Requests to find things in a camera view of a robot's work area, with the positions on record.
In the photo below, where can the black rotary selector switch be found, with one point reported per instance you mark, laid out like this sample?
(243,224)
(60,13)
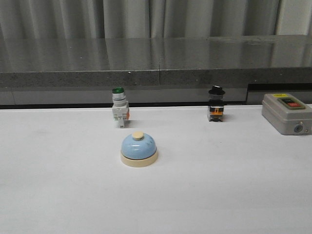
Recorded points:
(216,105)

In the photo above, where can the grey pleated curtain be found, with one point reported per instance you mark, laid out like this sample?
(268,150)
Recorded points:
(91,19)

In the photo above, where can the green pushbutton switch white body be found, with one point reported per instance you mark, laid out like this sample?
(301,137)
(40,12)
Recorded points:
(120,108)

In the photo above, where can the blue and cream desk bell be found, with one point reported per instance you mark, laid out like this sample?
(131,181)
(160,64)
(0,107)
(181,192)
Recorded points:
(138,150)

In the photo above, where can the grey power switch box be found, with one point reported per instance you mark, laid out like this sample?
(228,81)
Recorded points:
(287,114)

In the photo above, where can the grey stone counter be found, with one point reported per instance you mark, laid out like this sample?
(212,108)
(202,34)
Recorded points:
(154,72)

